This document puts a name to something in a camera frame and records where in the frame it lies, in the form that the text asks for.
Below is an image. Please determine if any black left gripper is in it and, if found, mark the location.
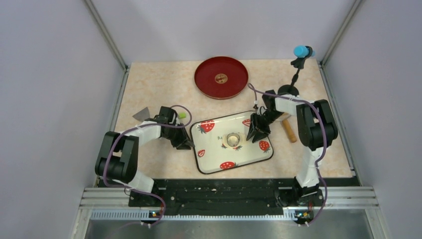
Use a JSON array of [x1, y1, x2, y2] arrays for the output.
[[163, 122, 194, 150]]

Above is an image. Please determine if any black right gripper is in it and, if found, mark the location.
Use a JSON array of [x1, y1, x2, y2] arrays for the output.
[[247, 111, 284, 143]]

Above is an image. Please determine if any strawberry print rectangular tray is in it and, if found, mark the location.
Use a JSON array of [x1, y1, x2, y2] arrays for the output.
[[190, 111, 274, 174]]

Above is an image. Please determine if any white dough lump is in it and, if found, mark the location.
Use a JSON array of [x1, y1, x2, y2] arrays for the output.
[[221, 132, 246, 150]]

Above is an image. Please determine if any wooden dough roller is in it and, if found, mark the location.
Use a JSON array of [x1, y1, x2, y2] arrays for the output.
[[280, 113, 297, 143]]

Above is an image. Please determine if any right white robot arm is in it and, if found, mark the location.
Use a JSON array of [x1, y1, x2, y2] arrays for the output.
[[246, 90, 338, 205]]

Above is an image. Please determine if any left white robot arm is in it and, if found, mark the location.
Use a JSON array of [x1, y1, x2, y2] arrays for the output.
[[95, 106, 195, 206]]

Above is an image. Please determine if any green rectangular block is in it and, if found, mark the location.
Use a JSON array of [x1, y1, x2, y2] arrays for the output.
[[178, 113, 187, 119]]

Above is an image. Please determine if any red round lacquer plate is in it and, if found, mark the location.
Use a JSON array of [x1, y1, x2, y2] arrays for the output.
[[194, 56, 249, 100]]

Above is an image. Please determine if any blue microphone on stand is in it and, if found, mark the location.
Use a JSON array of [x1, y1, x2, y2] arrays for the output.
[[277, 45, 315, 96]]

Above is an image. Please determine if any metal dough scraper wooden handle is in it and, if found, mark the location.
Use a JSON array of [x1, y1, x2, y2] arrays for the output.
[[132, 107, 150, 123]]

